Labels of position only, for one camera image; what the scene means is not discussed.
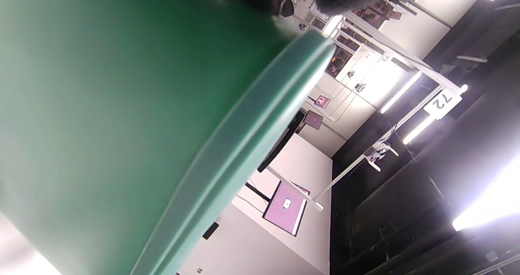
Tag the teal plastic storage box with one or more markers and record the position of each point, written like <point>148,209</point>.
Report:
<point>101,104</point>

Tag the white number sign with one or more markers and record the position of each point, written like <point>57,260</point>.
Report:
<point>442,103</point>

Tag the small dark screen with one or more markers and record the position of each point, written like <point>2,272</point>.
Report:
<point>313,120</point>

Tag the black monitor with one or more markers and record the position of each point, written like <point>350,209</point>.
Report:
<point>280,141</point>

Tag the monitor with pink screen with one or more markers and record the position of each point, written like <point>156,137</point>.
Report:
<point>284,208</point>

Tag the pink wall sign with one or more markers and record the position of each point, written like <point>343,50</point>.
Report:
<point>322,101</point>

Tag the white metal frame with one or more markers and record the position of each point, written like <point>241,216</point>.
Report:
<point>345,173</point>

